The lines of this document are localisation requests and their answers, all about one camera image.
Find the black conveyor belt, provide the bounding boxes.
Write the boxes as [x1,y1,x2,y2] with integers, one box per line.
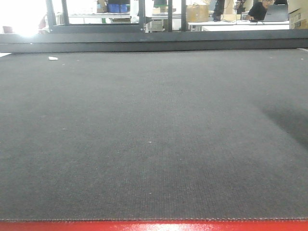
[0,49,308,221]

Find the red conveyor front edge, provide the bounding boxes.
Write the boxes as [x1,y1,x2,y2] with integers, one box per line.
[0,220,308,231]

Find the brown box in background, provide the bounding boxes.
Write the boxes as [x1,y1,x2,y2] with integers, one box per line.
[186,4,209,23]

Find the blue crates in background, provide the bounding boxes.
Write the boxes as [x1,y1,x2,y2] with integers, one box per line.
[107,4,128,13]

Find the small white paper scrap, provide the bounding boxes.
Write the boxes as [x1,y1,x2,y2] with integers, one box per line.
[48,56,58,61]

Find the white table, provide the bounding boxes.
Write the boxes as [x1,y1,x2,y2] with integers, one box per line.
[188,20,290,32]

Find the person in black shirt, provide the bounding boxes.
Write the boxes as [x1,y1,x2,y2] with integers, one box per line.
[245,0,275,21]

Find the grey laptop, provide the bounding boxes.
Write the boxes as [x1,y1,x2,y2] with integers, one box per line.
[263,4,289,22]

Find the printed carton at right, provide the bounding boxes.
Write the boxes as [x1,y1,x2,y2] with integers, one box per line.
[288,0,308,29]

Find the black metal frame structure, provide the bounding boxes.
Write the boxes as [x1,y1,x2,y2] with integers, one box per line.
[46,0,188,34]

